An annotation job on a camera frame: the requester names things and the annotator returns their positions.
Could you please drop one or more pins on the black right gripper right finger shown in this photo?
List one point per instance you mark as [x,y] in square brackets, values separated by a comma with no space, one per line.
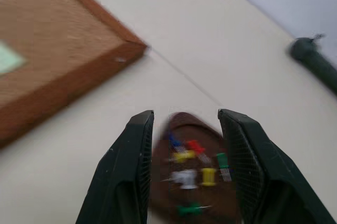
[273,171]

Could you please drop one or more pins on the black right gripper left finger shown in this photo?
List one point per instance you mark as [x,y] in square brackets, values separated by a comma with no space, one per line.
[121,171]

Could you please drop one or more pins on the brown wooden tray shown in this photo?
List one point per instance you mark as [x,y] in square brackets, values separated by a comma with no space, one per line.
[189,182]

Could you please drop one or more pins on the green sticky note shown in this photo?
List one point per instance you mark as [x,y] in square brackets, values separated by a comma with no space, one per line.
[9,57]

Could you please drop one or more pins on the green pushpin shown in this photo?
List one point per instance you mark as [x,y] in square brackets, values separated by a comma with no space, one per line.
[222,161]
[189,209]

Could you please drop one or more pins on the blue pushpin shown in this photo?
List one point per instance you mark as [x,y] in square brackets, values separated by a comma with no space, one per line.
[173,140]

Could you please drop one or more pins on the yellow pushpin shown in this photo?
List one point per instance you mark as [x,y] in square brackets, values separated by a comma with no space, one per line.
[183,156]
[208,176]

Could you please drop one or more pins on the white pushpin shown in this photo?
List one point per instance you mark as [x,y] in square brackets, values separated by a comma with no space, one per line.
[185,178]

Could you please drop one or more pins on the red pushpin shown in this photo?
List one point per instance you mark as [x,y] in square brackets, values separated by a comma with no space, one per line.
[195,146]

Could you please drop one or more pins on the dark green cylindrical object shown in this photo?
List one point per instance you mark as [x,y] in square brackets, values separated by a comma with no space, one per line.
[313,58]

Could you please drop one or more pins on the wooden framed cork board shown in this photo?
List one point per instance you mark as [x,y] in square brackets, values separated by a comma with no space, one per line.
[52,50]

